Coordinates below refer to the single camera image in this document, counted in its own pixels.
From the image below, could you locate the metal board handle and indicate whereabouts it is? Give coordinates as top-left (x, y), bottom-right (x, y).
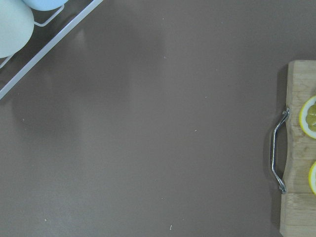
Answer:
top-left (270, 106), bottom-right (291, 194)

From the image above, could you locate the lemon slice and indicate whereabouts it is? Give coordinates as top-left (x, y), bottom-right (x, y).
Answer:
top-left (299, 96), bottom-right (316, 139)
top-left (308, 162), bottom-right (316, 195)

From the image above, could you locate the bamboo cutting board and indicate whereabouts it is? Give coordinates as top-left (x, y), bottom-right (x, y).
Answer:
top-left (280, 60), bottom-right (316, 237)

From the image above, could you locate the mint green cup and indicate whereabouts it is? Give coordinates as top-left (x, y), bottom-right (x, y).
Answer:
top-left (0, 0), bottom-right (34, 58)

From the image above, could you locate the light blue cup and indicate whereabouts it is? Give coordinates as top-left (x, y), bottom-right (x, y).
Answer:
top-left (23, 0), bottom-right (68, 11)

